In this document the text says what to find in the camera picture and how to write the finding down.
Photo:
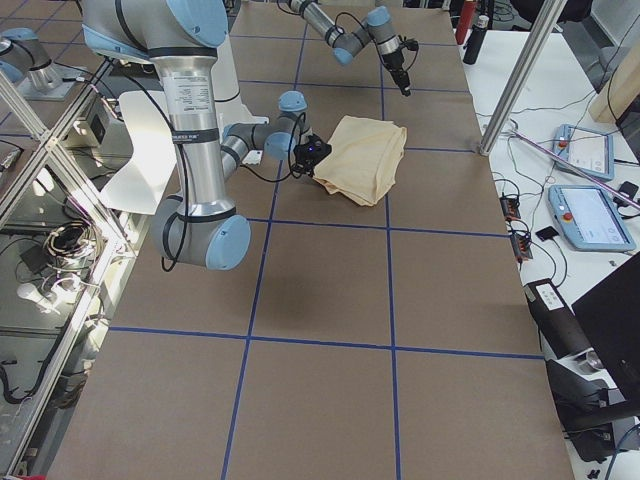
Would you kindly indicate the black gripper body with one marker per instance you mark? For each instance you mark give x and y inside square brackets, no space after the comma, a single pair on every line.
[303,154]
[394,63]

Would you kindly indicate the cream long sleeve shirt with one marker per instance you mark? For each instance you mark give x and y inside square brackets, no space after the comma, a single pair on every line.
[364,159]

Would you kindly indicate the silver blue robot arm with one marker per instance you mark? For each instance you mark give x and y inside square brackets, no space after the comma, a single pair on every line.
[375,28]
[181,39]

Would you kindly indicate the black water bottle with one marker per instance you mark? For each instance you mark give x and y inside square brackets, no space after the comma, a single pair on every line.
[475,40]

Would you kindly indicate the red bottle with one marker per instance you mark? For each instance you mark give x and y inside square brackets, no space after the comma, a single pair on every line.
[467,12]

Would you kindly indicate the upper blue teach pendant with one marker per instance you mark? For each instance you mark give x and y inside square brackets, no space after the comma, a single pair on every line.
[588,150]

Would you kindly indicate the blue teach pendant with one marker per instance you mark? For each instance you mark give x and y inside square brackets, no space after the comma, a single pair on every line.
[588,220]
[588,150]

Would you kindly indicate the lower blue teach pendant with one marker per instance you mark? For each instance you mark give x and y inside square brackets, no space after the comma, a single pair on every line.
[588,220]

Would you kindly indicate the brown cardboard roll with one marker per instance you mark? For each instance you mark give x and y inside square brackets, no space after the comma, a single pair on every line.
[555,319]

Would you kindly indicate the black monitor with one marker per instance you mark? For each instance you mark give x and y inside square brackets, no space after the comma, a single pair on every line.
[608,314]

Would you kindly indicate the aluminium frame post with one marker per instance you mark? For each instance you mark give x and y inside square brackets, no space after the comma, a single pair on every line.
[536,40]

